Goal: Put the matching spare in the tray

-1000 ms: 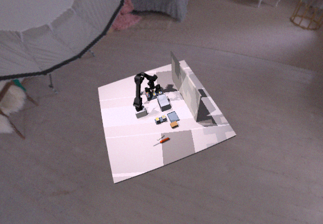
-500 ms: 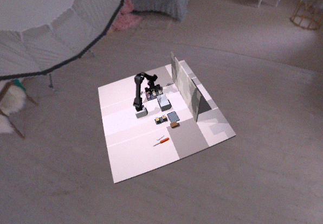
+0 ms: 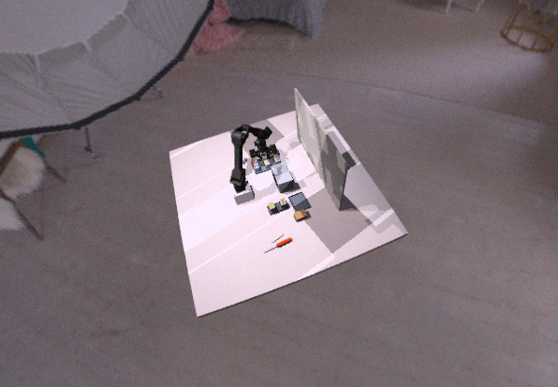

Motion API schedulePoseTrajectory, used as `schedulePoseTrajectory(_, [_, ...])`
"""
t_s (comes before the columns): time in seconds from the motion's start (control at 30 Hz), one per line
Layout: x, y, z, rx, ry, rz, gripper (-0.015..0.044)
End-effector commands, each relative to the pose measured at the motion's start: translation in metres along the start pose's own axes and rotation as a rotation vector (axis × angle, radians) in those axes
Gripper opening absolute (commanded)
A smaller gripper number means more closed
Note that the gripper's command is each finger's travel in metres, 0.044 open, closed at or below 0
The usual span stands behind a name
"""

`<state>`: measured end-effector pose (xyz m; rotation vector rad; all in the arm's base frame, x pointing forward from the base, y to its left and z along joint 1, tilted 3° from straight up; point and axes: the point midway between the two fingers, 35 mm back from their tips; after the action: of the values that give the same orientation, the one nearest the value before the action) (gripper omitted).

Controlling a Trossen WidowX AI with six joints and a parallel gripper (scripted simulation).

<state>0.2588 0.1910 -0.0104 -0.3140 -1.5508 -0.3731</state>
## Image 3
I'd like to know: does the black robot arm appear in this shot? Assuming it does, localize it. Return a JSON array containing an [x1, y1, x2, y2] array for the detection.
[[229, 125, 272, 194]]

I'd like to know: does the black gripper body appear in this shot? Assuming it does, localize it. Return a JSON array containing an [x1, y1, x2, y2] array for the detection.
[[249, 144, 277, 158]]

